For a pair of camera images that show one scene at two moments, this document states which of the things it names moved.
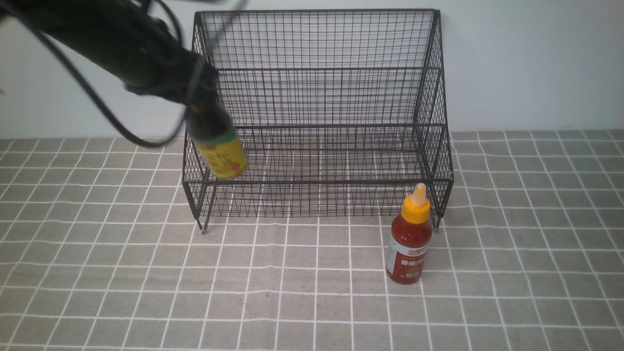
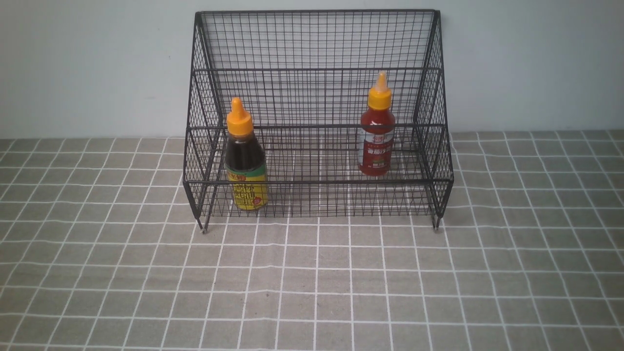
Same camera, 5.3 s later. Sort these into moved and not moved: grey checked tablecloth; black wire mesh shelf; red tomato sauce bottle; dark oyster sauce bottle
Moved: dark oyster sauce bottle; red tomato sauce bottle
Not moved: grey checked tablecloth; black wire mesh shelf
